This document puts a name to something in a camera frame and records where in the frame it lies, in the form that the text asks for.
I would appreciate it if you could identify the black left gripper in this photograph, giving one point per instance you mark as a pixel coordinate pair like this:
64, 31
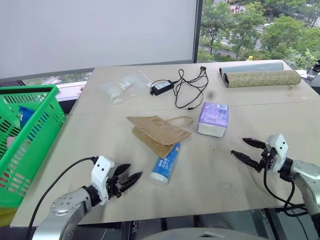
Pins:
113, 185

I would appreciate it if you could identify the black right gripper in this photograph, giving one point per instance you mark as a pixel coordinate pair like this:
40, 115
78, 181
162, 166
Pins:
266, 160

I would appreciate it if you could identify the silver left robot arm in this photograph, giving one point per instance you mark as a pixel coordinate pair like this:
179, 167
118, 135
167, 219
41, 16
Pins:
65, 209

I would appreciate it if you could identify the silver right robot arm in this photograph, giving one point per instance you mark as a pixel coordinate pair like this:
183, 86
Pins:
305, 180

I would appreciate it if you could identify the green plastic shopping basket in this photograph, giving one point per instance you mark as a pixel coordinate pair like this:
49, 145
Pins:
25, 140

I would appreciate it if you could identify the blue white tube package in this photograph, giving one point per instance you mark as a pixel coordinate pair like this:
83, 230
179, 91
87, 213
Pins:
166, 165

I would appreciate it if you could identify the purple tissue pack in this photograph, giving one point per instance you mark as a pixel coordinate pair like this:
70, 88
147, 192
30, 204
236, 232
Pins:
214, 119

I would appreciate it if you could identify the rolled beige mat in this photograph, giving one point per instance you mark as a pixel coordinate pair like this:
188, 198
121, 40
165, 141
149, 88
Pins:
262, 78

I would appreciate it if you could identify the rolled grey mat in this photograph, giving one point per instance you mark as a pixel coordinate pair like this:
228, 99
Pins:
250, 67

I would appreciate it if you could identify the clear plastic zip bag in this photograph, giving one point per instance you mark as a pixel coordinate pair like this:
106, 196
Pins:
122, 86

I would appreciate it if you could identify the white roller window blind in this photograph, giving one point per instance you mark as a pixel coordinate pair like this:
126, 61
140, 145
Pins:
97, 32

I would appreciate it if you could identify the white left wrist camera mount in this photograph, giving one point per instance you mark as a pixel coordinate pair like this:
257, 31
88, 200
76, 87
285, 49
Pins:
101, 176

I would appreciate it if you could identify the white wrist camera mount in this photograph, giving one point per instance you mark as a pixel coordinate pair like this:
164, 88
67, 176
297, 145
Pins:
101, 176
278, 147

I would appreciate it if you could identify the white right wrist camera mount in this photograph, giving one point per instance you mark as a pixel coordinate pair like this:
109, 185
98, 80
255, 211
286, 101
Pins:
278, 147

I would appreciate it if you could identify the dark window frame post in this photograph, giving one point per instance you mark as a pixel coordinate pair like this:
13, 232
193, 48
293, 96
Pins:
197, 31

